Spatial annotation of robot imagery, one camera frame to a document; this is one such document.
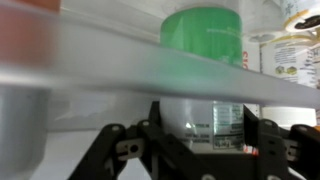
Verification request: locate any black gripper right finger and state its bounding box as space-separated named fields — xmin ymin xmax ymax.
xmin=241 ymin=105 xmax=320 ymax=180

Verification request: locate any printed white carton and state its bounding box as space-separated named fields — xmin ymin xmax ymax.
xmin=259 ymin=0 xmax=320 ymax=89

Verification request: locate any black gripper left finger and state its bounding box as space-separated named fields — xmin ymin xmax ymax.
xmin=68 ymin=100 xmax=201 ymax=180

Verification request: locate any orange white plastic tub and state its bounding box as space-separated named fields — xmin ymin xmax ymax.
xmin=0 ymin=0 xmax=64 ymax=172

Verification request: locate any open fridge door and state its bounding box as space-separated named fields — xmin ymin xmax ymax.
xmin=0 ymin=0 xmax=320 ymax=180

